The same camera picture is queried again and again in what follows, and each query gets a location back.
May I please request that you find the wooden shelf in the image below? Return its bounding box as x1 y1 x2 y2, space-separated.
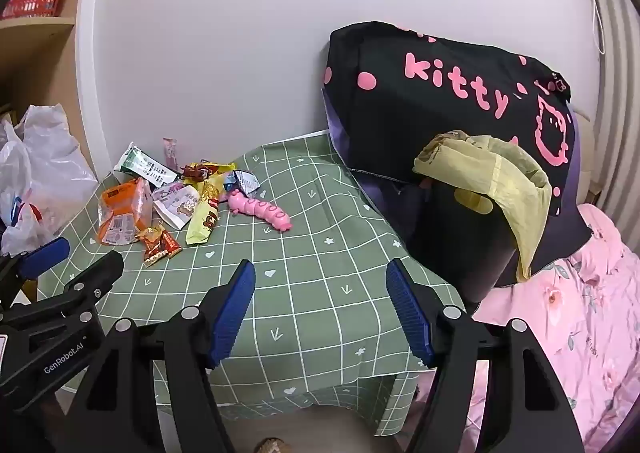
0 0 96 194

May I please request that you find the white red printed bag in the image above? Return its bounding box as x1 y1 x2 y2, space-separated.
0 193 51 254

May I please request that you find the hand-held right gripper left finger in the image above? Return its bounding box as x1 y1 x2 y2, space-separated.
70 259 257 453

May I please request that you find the blue silver wrapper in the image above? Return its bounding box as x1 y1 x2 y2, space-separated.
222 169 260 196

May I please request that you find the white pink snack packet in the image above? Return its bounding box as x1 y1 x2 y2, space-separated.
151 183 201 231

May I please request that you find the white blind cord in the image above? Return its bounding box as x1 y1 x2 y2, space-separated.
585 0 603 54

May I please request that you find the window blind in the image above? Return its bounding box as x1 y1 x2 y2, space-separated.
582 0 640 244

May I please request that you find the pink floral blanket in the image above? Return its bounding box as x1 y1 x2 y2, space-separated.
415 203 640 453

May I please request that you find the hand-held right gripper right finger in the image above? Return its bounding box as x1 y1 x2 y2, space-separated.
386 258 586 453

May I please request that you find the black pink-print pillow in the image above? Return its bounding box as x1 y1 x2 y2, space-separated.
322 22 596 279

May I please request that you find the green checked tablecloth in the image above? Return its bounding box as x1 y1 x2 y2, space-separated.
37 129 466 436

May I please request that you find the red gold candy wrapper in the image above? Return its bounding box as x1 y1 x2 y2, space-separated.
159 230 182 259
135 227 165 268

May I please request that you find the white plastic bag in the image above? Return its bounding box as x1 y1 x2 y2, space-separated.
0 104 99 256

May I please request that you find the white green snack packet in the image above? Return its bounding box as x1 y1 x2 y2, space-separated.
112 142 180 184

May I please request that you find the small yellow wrapper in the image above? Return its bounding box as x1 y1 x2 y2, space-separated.
200 162 237 178

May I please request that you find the orange snack packet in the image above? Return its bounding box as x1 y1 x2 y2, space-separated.
96 178 153 246

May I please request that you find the pink caterpillar toy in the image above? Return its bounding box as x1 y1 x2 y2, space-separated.
227 189 292 235

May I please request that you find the yellow bin liner bag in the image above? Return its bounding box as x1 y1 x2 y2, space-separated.
412 131 552 283

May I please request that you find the long yellow snack packet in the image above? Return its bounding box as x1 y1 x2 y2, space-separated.
186 178 223 247

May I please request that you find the dark red wrapper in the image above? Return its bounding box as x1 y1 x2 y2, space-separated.
181 160 211 182

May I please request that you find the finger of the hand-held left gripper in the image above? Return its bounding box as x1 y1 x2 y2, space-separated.
20 250 125 330
0 237 71 304

